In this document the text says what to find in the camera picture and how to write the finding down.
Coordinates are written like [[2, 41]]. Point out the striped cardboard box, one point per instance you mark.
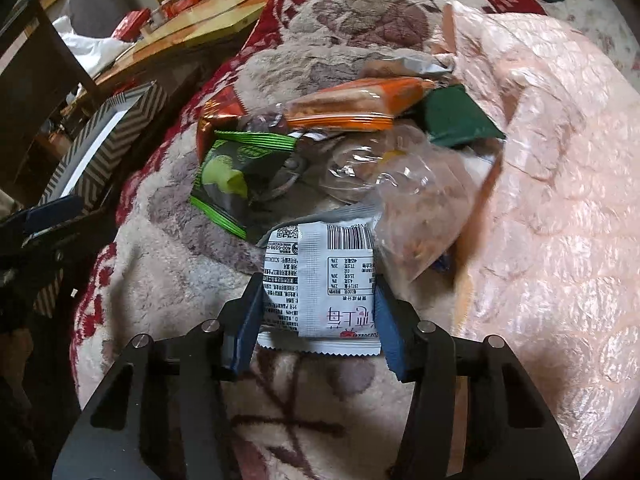
[[100, 145]]

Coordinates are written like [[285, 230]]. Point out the low wooden cabinet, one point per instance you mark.
[[200, 30]]

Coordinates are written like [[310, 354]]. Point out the clear bag of brown snacks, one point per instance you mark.
[[420, 210]]

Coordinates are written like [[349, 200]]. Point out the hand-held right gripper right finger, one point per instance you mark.
[[392, 335]]

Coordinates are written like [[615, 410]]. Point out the white barcode snack packet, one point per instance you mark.
[[320, 280]]

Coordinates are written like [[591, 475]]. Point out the red orange snack packet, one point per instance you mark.
[[220, 110]]

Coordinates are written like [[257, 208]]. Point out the clear plastic snack bag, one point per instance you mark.
[[350, 170]]

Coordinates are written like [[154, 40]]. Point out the floral plush blanket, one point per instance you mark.
[[350, 20]]

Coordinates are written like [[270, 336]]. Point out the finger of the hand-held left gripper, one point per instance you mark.
[[50, 212], [75, 245]]

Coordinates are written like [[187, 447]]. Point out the green and black snack packet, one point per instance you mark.
[[225, 180]]

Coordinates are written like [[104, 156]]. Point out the dark green snack packet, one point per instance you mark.
[[455, 115]]

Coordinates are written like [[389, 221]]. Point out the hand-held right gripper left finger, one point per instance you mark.
[[245, 330]]

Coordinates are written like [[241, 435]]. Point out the silver biscuit packet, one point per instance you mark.
[[400, 66]]

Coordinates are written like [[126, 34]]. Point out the grey rounded object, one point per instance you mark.
[[92, 10]]

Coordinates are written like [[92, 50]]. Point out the pink quilt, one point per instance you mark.
[[550, 210]]

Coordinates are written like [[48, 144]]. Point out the red gift box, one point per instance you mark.
[[175, 6]]

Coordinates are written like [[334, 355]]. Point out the white plastic sheet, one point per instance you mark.
[[90, 47]]

